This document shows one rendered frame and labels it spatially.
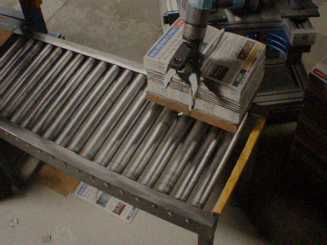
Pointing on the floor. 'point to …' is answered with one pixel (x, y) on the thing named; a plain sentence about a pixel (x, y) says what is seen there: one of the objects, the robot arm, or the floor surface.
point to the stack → (315, 75)
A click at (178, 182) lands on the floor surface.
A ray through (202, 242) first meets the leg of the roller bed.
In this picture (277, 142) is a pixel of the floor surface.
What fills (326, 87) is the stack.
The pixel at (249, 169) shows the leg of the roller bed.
